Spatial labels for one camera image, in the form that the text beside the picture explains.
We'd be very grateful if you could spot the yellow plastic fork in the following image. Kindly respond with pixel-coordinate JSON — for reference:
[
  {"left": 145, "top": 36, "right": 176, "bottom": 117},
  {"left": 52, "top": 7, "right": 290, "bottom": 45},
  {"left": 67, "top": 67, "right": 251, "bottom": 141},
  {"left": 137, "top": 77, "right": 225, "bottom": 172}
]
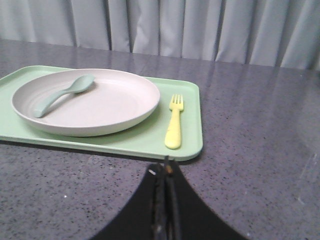
[{"left": 164, "top": 94, "right": 184, "bottom": 149}]

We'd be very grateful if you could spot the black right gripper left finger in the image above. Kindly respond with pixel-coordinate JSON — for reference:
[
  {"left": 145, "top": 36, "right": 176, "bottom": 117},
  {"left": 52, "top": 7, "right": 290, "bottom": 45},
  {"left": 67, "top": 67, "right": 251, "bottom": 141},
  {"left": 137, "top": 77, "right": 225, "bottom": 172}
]
[{"left": 92, "top": 164, "right": 166, "bottom": 240}]

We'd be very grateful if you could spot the pale green plastic spoon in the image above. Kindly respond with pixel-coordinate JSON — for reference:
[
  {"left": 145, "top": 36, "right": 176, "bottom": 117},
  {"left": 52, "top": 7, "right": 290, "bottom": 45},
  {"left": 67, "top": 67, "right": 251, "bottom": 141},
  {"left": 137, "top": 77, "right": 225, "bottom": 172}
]
[{"left": 33, "top": 74, "right": 95, "bottom": 118}]

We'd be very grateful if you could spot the light green serving tray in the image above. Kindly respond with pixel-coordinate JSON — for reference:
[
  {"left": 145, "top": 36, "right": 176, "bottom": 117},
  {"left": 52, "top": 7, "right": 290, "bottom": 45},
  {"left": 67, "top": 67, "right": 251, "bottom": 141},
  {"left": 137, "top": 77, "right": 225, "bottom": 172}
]
[{"left": 0, "top": 65, "right": 203, "bottom": 161}]

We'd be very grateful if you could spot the round beige plate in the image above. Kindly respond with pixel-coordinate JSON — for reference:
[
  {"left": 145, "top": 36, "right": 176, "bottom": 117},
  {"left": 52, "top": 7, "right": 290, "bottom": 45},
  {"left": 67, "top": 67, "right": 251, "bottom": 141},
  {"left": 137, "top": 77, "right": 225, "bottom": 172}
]
[{"left": 11, "top": 69, "right": 161, "bottom": 137}]

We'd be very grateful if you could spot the white pleated curtain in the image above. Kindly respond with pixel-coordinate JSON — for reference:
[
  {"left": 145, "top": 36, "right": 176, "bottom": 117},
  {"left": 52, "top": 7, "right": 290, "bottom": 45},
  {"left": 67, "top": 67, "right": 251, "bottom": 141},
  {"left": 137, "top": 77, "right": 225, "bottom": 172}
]
[{"left": 0, "top": 0, "right": 320, "bottom": 70}]

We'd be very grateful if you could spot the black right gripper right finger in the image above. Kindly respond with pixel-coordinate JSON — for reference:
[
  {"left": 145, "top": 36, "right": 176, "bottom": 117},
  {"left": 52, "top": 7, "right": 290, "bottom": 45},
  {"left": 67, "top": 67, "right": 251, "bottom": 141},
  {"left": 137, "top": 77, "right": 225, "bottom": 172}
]
[{"left": 164, "top": 156, "right": 246, "bottom": 240}]

